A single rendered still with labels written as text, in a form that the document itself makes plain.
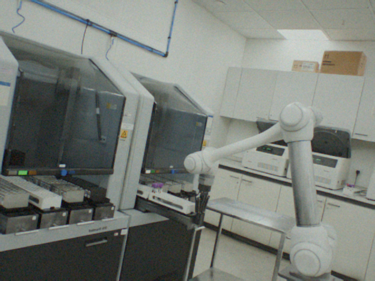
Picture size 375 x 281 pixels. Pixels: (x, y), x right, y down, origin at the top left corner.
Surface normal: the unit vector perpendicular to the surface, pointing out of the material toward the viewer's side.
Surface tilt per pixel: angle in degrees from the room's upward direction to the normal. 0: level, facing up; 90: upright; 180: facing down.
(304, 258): 96
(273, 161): 90
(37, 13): 90
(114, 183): 90
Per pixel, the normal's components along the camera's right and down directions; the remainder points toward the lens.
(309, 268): -0.48, 0.05
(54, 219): 0.80, 0.18
